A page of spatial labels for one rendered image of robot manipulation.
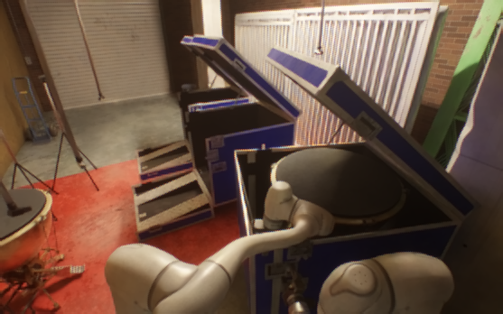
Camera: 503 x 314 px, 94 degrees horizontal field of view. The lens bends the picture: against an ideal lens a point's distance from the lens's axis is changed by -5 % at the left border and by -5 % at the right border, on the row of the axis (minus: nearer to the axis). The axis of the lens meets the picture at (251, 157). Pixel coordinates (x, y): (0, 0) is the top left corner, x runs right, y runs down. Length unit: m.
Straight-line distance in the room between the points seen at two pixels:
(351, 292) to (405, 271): 0.15
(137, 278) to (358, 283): 0.51
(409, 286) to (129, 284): 0.66
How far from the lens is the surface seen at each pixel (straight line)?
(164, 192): 3.23
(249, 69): 2.31
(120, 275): 0.73
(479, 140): 1.82
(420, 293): 0.75
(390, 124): 1.09
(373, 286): 0.65
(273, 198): 1.02
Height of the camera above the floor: 1.89
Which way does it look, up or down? 28 degrees down
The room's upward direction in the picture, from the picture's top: 1 degrees counter-clockwise
